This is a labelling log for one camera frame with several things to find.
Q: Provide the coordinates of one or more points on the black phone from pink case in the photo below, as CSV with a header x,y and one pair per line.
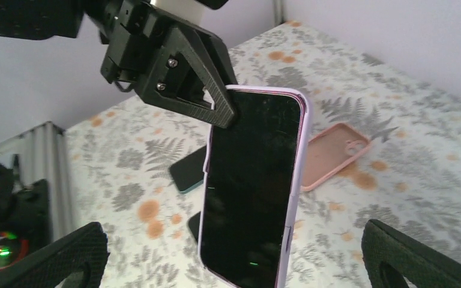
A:
x,y
194,225

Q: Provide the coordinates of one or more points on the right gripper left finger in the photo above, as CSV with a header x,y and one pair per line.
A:
x,y
83,250

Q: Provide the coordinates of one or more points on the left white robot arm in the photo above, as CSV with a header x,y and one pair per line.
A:
x,y
41,20

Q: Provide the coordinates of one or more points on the floral table mat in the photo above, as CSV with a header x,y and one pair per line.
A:
x,y
410,178

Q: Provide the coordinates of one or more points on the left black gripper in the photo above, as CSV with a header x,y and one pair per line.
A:
x,y
168,62

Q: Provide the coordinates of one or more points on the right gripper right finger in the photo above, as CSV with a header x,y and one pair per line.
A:
x,y
392,257

